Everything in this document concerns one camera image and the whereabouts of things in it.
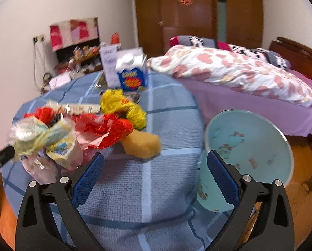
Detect wooden headboard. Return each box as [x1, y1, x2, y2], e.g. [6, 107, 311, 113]
[269, 36, 312, 80]

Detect folded patterned blankets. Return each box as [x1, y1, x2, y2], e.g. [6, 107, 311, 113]
[169, 35, 291, 70]

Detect purple sheet bed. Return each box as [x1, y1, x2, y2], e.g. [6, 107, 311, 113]
[178, 70, 312, 137]

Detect clear plastic bag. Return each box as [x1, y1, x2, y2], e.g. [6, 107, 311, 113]
[21, 148, 94, 185]

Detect white tall carton box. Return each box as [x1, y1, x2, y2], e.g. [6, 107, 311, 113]
[99, 44, 121, 88]

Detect brown wooden wardrobe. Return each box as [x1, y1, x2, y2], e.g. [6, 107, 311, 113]
[161, 0, 263, 52]

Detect cluttered wooden tv stand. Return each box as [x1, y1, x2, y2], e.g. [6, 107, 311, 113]
[54, 37, 100, 73]

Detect blue plaid tablecloth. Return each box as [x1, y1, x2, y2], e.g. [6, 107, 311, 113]
[1, 71, 241, 251]

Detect red plastic bag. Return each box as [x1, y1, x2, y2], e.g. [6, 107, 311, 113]
[24, 106, 134, 150]

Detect light blue trash bin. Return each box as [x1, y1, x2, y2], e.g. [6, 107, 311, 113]
[196, 110, 294, 213]

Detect wooden door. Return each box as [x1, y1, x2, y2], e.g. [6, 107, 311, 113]
[135, 0, 164, 57]

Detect long white snack wrapper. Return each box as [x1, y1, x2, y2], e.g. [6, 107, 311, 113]
[44, 100, 100, 115]

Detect yellow plastic bag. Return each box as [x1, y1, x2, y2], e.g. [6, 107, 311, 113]
[100, 89, 147, 130]

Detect red patchwork covered television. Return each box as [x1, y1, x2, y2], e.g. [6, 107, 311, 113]
[49, 17, 99, 52]

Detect orange plastic bag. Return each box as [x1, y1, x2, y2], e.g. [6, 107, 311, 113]
[111, 33, 120, 44]

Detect orange plush toy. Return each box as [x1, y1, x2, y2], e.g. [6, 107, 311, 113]
[120, 130, 161, 159]

